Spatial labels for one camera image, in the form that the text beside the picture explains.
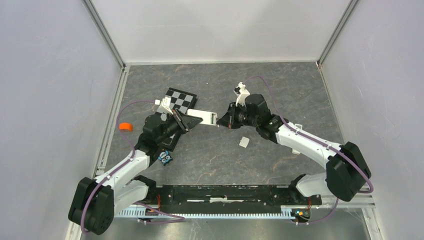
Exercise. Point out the blue owl eraser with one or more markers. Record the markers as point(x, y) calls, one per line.
point(164, 157)

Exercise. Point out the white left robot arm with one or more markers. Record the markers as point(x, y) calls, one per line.
point(98, 200)

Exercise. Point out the white slotted cable duct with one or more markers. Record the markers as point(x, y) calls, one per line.
point(140, 212)

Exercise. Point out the orange tape roll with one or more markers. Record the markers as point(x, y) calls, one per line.
point(125, 127)

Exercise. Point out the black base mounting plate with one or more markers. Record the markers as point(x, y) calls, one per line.
point(226, 199)

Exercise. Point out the white remote control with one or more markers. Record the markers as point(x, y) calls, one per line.
point(208, 118)

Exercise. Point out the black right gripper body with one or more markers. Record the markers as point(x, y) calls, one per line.
point(240, 116)

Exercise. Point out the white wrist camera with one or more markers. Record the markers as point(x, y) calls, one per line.
point(241, 94)
point(164, 105)

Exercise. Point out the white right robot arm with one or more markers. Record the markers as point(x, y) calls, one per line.
point(346, 170)

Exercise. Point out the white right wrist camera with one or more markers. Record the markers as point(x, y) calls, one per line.
point(241, 94)

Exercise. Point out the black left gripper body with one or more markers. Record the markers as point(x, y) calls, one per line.
point(178, 116)

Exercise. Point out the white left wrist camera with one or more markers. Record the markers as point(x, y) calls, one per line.
point(164, 105)

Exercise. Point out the white battery cover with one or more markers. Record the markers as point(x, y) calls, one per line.
point(244, 142)

